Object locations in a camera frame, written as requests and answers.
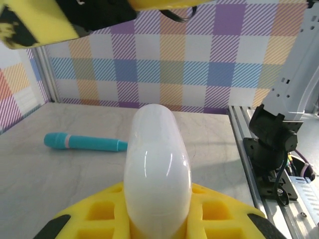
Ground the white earbud charging case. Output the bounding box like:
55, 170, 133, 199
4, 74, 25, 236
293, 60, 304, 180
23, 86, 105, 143
124, 104, 193, 239

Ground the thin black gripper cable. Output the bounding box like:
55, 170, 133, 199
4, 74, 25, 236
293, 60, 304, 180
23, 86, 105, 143
161, 6, 198, 24

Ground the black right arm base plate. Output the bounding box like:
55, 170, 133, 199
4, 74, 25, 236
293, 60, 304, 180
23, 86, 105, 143
243, 136, 299, 207

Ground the aluminium corner post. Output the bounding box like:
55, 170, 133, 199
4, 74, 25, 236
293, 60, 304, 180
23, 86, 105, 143
34, 46, 62, 103

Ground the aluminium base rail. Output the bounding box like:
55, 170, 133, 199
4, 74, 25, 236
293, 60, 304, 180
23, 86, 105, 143
228, 106, 319, 239

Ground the perforated metal cable tray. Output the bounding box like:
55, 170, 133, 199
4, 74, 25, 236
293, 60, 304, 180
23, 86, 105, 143
284, 174, 319, 239

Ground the teal marker pen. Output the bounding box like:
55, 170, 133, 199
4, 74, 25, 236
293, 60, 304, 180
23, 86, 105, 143
44, 132, 129, 152

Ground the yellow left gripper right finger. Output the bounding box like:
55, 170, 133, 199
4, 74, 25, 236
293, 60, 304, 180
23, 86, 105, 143
185, 181, 287, 239

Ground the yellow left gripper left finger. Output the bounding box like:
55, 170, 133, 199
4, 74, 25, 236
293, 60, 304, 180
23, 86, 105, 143
37, 181, 133, 239

